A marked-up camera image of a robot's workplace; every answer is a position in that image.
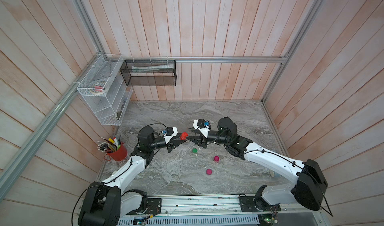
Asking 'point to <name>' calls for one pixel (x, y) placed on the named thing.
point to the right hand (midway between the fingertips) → (187, 132)
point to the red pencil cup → (119, 155)
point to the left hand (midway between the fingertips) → (183, 138)
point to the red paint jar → (183, 135)
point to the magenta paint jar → (216, 159)
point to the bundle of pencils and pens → (108, 146)
